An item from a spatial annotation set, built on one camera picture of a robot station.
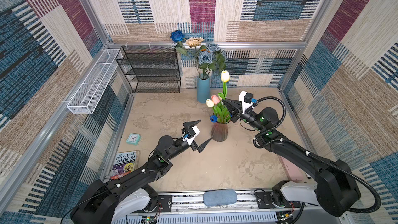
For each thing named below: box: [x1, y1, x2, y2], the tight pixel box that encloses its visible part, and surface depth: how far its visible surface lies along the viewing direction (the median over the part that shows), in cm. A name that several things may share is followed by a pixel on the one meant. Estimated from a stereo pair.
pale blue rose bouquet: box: [197, 42, 227, 80], surface depth 89 cm
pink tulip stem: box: [211, 94, 221, 105], surface depth 76 cm
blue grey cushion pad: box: [203, 188, 238, 207], surface depth 74 cm
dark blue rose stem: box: [169, 30, 188, 55], surface depth 87 cm
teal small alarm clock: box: [126, 132, 141, 146], surface depth 96 cm
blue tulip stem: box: [209, 115, 219, 123], surface depth 72 cm
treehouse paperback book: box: [110, 150, 137, 180], surface depth 87 cm
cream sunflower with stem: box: [185, 36, 205, 53], surface depth 85 cm
